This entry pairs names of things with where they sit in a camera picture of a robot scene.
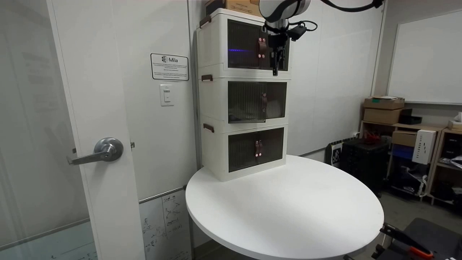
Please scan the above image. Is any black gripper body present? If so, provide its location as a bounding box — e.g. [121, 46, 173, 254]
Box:
[267, 27, 292, 55]

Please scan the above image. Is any large black box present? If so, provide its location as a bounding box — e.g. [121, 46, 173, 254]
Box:
[339, 137, 393, 198]

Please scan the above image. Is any white three-tier shelf cabinet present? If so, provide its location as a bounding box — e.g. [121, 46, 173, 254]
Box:
[193, 5, 293, 182]

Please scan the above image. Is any plain brown cardboard box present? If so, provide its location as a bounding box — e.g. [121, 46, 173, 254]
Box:
[362, 107, 404, 125]

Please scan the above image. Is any silver door lever handle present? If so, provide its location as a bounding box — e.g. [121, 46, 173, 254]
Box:
[66, 135, 126, 167]

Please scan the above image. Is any white door with glass pane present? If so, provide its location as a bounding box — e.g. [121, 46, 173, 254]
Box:
[0, 0, 147, 260]

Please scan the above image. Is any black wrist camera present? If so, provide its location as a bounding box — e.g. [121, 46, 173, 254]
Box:
[287, 20, 310, 43]

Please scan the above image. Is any flat cardboard box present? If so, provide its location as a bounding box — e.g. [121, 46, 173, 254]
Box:
[361, 95, 407, 111]

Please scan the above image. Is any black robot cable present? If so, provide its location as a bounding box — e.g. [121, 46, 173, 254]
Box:
[319, 0, 387, 14]

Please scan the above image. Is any orange and black tool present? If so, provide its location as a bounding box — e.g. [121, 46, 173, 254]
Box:
[378, 224, 437, 260]

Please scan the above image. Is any wooden storage shelf rack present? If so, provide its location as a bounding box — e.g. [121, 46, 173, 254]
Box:
[358, 120, 462, 206]

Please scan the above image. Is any cardboard box with dark band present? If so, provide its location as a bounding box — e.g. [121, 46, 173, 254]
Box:
[205, 0, 267, 18]

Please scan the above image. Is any white wall whiteboard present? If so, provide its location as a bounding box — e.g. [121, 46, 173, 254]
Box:
[387, 7, 462, 107]

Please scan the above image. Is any small black labelled device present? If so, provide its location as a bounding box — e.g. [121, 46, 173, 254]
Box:
[323, 140, 345, 167]

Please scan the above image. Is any black chair seat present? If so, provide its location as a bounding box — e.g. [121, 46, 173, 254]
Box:
[384, 216, 462, 260]

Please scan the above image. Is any white light switch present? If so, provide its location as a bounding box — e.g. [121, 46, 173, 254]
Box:
[159, 83, 175, 108]

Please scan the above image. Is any white carton box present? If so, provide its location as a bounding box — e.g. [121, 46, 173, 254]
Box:
[411, 127, 439, 166]

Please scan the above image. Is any white wall sign plaque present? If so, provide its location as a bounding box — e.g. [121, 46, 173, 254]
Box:
[149, 52, 191, 82]

